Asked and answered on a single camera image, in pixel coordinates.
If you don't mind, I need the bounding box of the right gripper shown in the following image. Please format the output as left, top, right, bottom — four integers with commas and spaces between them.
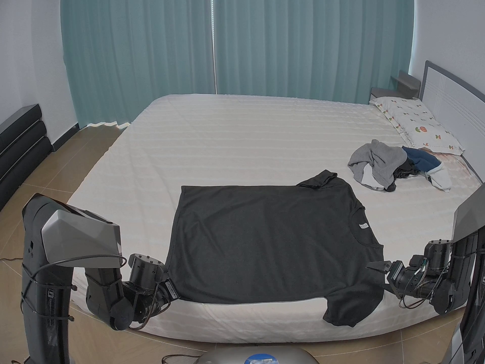
366, 262, 417, 300

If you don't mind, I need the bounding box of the black T-shirt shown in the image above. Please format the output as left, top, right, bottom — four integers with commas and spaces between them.
165, 170, 386, 328

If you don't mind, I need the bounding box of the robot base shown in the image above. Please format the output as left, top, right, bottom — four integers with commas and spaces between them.
193, 345, 319, 364

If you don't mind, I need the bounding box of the pile of clothes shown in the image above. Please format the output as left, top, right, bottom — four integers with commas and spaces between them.
347, 139, 452, 193

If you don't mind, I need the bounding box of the bed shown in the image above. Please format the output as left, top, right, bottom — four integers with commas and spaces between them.
70, 60, 485, 346

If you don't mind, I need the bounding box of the white printed pillow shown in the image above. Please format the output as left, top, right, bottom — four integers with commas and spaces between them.
369, 96, 466, 156

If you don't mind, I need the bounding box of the grey bedside table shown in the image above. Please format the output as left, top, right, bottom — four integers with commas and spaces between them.
369, 70, 421, 99

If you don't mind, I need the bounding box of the blue-green curtain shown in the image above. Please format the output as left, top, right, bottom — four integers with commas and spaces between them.
213, 0, 415, 103
61, 0, 217, 126

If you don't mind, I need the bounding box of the black chest of drawers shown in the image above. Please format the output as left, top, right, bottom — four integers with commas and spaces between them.
0, 104, 53, 211

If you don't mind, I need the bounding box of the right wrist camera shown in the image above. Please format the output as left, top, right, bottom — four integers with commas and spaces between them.
386, 261, 404, 284

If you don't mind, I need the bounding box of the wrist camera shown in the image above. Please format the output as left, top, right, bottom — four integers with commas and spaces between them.
386, 261, 404, 284
160, 278, 181, 302

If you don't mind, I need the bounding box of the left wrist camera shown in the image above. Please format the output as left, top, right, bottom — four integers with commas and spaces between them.
160, 278, 181, 302

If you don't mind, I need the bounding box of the black cable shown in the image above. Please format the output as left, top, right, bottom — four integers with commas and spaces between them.
19, 254, 128, 317

